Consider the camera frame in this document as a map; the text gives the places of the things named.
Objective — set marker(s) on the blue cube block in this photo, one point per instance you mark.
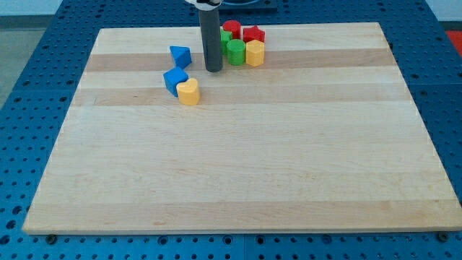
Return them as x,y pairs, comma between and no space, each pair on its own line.
173,77

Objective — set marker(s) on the blue triangle block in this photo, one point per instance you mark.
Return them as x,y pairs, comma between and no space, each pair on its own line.
181,56

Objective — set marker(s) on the yellow heart block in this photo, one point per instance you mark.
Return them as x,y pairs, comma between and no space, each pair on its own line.
189,92

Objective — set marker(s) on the green cylinder block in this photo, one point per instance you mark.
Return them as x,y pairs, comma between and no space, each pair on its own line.
236,52

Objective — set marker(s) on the yellow hexagon block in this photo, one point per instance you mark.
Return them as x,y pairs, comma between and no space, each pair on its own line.
255,53

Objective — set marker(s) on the light wooden board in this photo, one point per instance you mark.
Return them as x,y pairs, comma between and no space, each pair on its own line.
324,137

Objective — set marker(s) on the green block behind pusher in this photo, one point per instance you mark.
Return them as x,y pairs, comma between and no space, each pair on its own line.
225,38

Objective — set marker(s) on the red star block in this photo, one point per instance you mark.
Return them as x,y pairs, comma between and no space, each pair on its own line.
253,33

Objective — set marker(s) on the red cylinder block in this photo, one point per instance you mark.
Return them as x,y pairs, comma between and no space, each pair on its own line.
234,27

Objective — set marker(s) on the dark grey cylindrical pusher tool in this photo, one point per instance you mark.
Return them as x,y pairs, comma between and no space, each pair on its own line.
211,39

